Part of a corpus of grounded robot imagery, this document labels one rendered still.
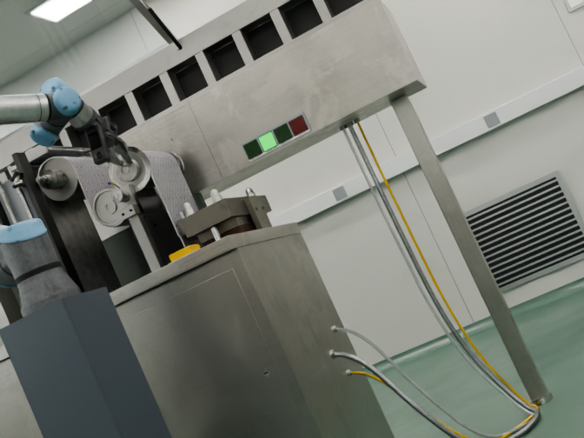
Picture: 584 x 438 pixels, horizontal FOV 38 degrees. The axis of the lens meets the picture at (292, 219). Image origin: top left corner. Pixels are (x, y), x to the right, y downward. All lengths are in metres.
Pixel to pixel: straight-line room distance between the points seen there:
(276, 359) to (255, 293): 0.19
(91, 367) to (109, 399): 0.09
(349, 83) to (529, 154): 2.40
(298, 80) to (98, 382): 1.31
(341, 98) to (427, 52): 2.38
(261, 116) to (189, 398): 1.01
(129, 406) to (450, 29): 3.59
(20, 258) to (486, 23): 3.59
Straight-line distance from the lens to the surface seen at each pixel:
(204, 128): 2.96
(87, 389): 2.04
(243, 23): 2.95
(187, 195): 2.83
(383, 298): 5.20
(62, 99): 2.31
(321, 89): 2.83
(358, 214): 5.18
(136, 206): 2.65
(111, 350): 2.11
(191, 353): 2.38
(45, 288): 2.11
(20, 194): 2.76
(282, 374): 2.30
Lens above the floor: 0.70
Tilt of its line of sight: 4 degrees up
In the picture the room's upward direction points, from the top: 25 degrees counter-clockwise
